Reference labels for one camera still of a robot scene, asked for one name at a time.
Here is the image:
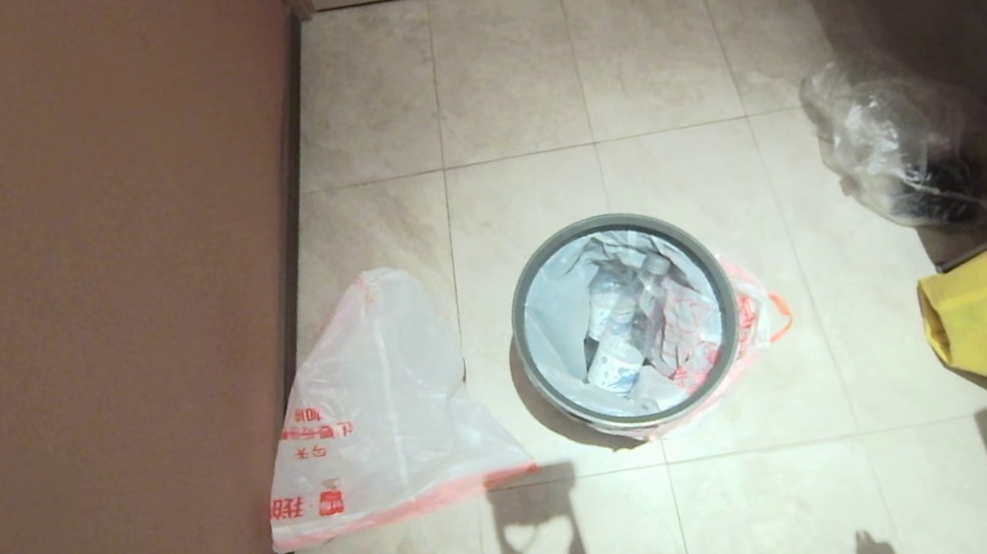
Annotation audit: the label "grey bin ring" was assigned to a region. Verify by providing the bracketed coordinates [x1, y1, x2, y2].
[496, 195, 757, 448]

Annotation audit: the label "clear plastic water bottle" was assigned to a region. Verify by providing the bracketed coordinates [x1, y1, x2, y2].
[568, 252, 691, 401]

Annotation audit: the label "clear plastic bag dark contents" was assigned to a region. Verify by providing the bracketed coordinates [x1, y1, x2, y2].
[794, 28, 987, 250]

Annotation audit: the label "brown cabinet side panel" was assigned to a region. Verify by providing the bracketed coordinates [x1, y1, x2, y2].
[0, 0, 396, 554]

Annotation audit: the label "black round trash bin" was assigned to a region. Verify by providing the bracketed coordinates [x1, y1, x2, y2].
[512, 308, 684, 460]

